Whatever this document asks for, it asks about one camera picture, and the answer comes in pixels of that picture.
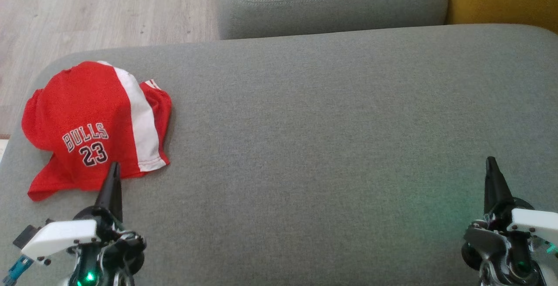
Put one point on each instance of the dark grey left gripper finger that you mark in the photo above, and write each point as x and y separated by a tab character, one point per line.
112	194

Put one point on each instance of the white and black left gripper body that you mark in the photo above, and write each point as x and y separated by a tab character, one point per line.
61	238

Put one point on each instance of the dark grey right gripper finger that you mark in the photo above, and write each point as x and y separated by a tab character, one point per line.
495	190

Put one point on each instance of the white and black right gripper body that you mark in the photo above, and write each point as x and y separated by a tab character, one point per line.
532	225

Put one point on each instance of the red Bulls 23 jersey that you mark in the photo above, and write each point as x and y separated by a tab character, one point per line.
78	103

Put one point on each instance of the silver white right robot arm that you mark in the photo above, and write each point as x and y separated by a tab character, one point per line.
548	277

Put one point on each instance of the small grey sofa cushion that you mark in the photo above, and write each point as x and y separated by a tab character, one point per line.
331	7

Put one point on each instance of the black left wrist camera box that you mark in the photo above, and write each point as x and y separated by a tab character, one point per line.
26	236

